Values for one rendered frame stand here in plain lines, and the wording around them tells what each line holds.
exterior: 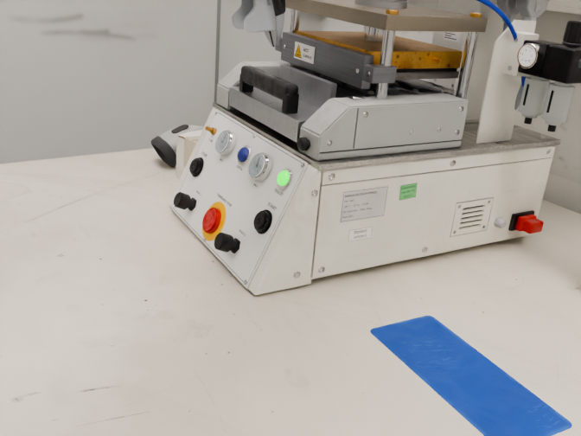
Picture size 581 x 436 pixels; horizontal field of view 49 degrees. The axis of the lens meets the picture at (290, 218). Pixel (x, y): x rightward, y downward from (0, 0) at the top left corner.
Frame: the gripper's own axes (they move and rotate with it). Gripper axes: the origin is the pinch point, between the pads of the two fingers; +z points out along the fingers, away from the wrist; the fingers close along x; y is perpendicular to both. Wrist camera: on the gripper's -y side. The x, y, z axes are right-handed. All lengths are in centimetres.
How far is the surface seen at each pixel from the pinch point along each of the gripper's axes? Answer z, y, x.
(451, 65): 10.6, -21.3, 11.1
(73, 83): 33, 10, -136
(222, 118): 12.7, 7.6, -11.3
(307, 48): 4.4, -5.7, -2.7
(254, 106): 9.0, 5.7, -1.6
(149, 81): 42, -15, -138
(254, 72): 4.5, 3.8, -2.5
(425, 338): 30.9, 6.9, 33.8
